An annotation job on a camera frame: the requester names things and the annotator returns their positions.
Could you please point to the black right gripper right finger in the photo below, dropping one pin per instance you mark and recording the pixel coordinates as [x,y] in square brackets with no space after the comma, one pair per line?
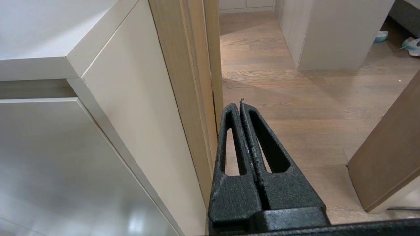
[288,193]

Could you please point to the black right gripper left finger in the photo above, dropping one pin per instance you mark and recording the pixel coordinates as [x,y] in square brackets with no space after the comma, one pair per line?
[233,196]

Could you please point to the white cabinet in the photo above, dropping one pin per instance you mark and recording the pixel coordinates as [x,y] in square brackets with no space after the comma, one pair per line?
[98,131]

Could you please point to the brown wooden door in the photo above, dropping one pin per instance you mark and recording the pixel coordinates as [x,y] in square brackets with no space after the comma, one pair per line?
[390,157]

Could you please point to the light wooden door frame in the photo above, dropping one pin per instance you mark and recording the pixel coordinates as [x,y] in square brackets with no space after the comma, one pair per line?
[190,82]

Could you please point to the white and teal sneaker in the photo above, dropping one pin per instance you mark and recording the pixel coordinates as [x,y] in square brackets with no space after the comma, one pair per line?
[412,46]

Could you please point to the small teal sneaker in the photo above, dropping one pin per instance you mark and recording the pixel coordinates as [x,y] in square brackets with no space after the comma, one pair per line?
[381,36]

